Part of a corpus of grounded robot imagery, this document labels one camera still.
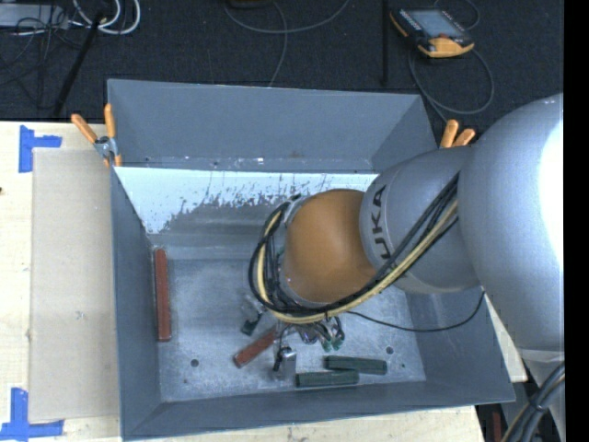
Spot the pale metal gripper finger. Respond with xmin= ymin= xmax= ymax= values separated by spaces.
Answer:
xmin=274 ymin=345 xmax=298 ymax=380
xmin=241 ymin=293 xmax=267 ymax=336

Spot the red-brown flat block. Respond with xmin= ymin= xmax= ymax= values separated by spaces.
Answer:
xmin=232 ymin=328 xmax=279 ymax=369
xmin=153 ymin=247 xmax=173 ymax=343

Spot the dark green flat block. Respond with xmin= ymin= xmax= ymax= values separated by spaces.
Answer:
xmin=294 ymin=369 xmax=361 ymax=390
xmin=323 ymin=355 xmax=388 ymax=377

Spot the grey metal bin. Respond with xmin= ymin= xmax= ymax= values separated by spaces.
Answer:
xmin=106 ymin=78 xmax=517 ymax=441

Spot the pale cardboard board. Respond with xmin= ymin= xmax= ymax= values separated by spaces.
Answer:
xmin=27 ymin=147 xmax=121 ymax=425

